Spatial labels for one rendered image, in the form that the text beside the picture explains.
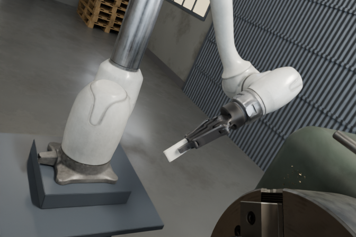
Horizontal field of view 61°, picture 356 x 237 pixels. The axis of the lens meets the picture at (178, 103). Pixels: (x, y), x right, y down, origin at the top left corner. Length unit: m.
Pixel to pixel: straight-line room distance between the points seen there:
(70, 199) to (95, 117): 0.23
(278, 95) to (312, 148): 0.28
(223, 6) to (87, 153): 0.54
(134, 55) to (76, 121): 0.29
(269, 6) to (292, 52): 0.70
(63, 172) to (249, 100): 0.55
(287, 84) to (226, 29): 0.23
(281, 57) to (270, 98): 2.76
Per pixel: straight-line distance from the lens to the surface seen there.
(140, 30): 0.98
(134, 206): 1.00
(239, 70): 0.98
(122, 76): 0.99
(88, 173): 0.93
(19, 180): 0.98
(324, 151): 0.62
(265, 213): 0.43
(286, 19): 3.72
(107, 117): 0.84
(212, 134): 0.79
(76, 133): 0.87
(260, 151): 3.59
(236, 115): 0.83
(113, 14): 6.46
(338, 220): 0.41
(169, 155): 0.81
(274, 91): 0.87
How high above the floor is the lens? 1.39
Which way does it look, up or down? 19 degrees down
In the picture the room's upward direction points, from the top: 25 degrees clockwise
